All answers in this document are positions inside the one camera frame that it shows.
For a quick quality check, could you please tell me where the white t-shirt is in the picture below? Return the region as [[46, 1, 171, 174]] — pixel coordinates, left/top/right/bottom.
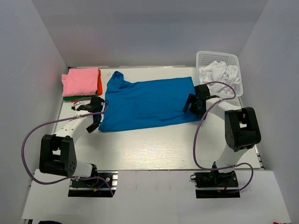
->
[[198, 61, 242, 91]]

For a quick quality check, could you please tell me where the blue t-shirt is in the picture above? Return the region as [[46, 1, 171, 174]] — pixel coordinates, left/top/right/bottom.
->
[[99, 71, 200, 133]]

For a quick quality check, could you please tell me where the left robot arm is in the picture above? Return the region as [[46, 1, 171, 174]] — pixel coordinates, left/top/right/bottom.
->
[[39, 97, 105, 186]]

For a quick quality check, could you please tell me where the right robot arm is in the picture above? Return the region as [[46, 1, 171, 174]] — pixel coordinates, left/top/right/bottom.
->
[[183, 81, 261, 186]]

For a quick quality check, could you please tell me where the orange folded t-shirt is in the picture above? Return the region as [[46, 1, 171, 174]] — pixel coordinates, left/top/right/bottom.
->
[[70, 69, 103, 103]]

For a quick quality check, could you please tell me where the green folded t-shirt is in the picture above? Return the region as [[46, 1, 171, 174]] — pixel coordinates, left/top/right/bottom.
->
[[63, 94, 97, 102]]

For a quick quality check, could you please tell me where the pink folded t-shirt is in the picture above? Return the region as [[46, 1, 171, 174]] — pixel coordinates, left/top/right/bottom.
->
[[61, 67, 99, 97]]

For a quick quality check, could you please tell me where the white plastic basket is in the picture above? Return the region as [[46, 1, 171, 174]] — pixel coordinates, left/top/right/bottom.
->
[[196, 51, 243, 98]]

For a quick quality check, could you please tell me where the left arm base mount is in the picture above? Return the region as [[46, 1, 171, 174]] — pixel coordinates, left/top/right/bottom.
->
[[68, 171, 118, 198]]

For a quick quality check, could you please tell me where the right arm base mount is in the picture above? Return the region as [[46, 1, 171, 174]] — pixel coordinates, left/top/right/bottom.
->
[[190, 171, 240, 199]]

